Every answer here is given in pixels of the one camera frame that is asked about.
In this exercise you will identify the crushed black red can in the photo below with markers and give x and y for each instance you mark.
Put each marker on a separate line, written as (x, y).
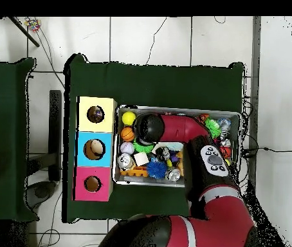
(162, 153)

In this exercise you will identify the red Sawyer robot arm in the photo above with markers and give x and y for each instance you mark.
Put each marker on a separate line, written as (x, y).
(182, 128)

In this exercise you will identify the wooden box with three holes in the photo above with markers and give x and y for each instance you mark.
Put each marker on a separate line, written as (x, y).
(84, 154)

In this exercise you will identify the green spiky ball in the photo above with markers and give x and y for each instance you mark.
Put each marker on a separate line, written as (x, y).
(143, 148)

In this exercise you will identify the orange basketball toy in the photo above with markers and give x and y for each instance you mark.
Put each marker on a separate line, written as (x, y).
(127, 134)

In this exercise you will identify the yellow foam ball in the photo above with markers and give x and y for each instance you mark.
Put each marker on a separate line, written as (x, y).
(128, 118)

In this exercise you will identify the crushed silver can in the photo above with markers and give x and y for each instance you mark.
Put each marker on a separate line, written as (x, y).
(173, 174)

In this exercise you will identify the dark green table cloth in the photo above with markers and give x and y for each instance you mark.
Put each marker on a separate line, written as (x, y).
(161, 85)
(4, 115)

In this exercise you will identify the small multicoloured toy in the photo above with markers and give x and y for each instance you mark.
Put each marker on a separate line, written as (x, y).
(33, 24)

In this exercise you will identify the black rod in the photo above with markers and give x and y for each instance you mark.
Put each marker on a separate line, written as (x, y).
(23, 31)

